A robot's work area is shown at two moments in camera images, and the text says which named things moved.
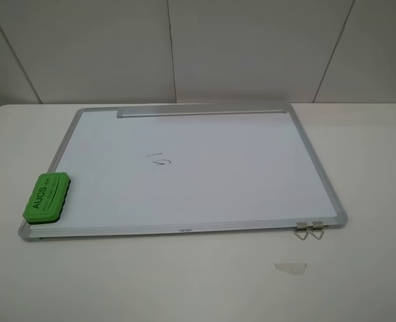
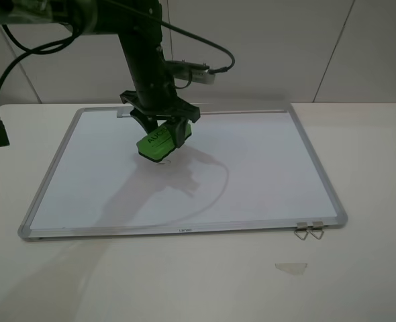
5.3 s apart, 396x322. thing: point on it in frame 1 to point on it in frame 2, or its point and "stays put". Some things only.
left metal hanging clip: (301, 227) stays put
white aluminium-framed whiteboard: (169, 170) stays put
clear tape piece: (294, 269) stays put
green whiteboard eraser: (47, 198) to (157, 144)
